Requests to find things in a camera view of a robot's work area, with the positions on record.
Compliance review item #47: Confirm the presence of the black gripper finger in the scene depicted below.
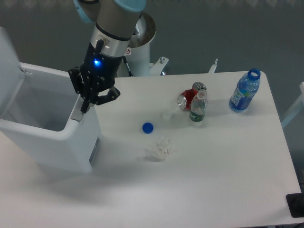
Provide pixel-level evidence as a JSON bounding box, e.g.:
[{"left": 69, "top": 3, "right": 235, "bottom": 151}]
[
  {"left": 68, "top": 66, "right": 100, "bottom": 114},
  {"left": 94, "top": 86, "right": 121, "bottom": 105}
]

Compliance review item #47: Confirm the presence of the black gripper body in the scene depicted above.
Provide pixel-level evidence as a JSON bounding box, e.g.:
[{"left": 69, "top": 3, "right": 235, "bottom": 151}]
[{"left": 80, "top": 39, "right": 123, "bottom": 92}]

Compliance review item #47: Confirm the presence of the white plastic trash can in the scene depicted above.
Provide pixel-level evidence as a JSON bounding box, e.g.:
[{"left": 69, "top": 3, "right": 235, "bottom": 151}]
[{"left": 0, "top": 28, "right": 102, "bottom": 173}]

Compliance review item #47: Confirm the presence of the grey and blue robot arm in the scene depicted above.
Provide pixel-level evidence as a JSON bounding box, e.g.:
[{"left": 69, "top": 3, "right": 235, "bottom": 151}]
[{"left": 68, "top": 0, "right": 146, "bottom": 114}]

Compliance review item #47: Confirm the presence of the crushed red soda can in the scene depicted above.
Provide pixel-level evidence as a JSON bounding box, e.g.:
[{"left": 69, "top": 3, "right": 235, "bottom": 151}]
[{"left": 177, "top": 82, "right": 207, "bottom": 110}]

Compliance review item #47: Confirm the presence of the blue bottle cap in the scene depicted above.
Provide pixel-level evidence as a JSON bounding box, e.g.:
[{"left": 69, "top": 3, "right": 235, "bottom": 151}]
[{"left": 142, "top": 122, "right": 154, "bottom": 134}]

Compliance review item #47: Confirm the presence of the crumpled white tissue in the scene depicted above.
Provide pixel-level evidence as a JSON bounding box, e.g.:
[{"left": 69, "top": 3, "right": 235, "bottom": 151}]
[{"left": 143, "top": 136, "right": 174, "bottom": 162}]

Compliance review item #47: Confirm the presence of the clear green-label bottle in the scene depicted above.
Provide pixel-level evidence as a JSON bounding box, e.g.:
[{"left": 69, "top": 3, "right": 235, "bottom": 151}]
[{"left": 189, "top": 89, "right": 208, "bottom": 126}]

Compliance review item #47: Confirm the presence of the blue plastic drink bottle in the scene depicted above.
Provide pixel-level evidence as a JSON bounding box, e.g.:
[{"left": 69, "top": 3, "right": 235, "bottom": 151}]
[{"left": 229, "top": 68, "right": 261, "bottom": 113}]

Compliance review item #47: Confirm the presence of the black device at table edge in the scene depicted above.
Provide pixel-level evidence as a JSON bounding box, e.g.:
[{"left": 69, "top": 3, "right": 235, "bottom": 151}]
[{"left": 286, "top": 193, "right": 304, "bottom": 218}]

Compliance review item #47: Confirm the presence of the black cable on pedestal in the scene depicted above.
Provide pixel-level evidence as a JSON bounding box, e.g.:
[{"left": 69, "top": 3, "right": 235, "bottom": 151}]
[{"left": 122, "top": 55, "right": 133, "bottom": 77}]

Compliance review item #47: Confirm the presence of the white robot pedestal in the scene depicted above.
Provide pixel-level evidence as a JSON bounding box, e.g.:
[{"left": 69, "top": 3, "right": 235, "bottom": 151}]
[{"left": 115, "top": 12, "right": 157, "bottom": 78}]

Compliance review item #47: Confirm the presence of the white frame at right edge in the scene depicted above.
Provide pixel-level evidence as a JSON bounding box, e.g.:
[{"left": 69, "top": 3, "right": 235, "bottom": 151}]
[{"left": 281, "top": 82, "right": 304, "bottom": 128}]

